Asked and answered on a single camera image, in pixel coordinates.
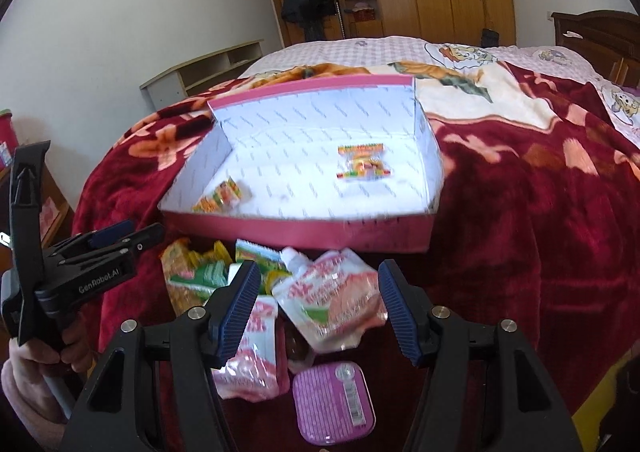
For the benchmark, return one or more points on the low white shelf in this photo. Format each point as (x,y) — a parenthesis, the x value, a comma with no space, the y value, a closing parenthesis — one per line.
(197,75)

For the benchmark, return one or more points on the pink cardboard box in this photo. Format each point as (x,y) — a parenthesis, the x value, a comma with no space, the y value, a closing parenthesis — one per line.
(279,144)

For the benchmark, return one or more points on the green snack packet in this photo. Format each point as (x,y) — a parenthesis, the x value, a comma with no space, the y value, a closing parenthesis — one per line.
(269,262)

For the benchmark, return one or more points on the purple jelly cup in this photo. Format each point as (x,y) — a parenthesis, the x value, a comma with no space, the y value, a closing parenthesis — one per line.
(333,404)

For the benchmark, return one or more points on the left hand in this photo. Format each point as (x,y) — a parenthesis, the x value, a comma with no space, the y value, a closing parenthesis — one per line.
(23,383)

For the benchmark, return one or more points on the red container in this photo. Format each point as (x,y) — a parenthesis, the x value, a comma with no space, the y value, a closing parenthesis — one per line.
(8,138)

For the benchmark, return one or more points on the wooden headboard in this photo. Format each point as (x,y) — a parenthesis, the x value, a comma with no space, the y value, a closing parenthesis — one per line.
(608,40)

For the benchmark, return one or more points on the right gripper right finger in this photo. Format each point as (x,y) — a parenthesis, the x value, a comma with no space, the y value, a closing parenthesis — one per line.
(485,389)

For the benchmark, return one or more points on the red floral blanket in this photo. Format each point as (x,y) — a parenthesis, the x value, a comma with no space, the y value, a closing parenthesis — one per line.
(538,221)

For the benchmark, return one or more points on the burger gummy packet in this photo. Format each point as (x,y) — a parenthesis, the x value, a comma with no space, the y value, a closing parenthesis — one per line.
(226,196)
(363,162)

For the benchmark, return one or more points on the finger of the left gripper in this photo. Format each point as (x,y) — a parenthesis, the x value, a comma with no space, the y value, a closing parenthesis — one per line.
(137,242)
(95,239)

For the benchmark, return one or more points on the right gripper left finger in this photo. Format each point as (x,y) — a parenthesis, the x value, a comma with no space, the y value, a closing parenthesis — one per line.
(119,407)

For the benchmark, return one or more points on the pink peach jelly pouch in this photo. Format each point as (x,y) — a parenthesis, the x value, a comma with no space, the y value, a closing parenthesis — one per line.
(332,301)

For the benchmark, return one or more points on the orange cracker packet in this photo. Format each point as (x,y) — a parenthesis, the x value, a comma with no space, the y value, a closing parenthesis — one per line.
(192,277)

